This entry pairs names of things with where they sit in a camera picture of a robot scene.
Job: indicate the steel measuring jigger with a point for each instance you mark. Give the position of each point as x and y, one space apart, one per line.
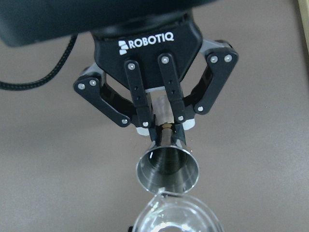
168 165

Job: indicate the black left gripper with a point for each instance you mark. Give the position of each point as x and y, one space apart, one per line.
179 43

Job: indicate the clear glass shaker cup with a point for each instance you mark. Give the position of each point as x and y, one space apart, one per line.
176 212

